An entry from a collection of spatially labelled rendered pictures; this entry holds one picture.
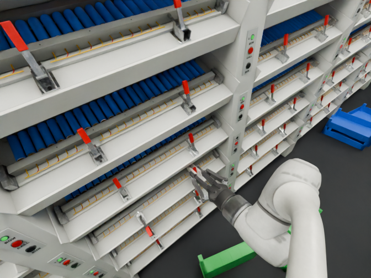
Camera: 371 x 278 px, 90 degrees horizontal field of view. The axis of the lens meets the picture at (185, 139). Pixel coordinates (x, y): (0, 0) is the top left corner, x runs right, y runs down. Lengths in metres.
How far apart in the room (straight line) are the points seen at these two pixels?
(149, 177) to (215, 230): 0.77
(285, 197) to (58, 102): 0.50
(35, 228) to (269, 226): 0.56
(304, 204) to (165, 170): 0.40
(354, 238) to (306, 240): 1.11
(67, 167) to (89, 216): 0.20
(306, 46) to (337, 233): 1.06
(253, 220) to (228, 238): 0.71
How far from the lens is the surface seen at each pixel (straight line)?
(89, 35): 0.41
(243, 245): 1.08
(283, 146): 1.54
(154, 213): 0.79
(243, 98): 0.66
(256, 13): 0.58
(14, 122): 0.39
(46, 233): 0.59
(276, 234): 0.59
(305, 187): 0.53
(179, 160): 0.65
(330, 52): 1.23
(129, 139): 0.48
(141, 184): 0.62
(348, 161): 1.87
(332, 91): 1.87
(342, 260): 1.45
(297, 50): 0.92
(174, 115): 0.52
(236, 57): 0.56
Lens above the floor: 1.24
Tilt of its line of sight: 46 degrees down
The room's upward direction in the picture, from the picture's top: 8 degrees counter-clockwise
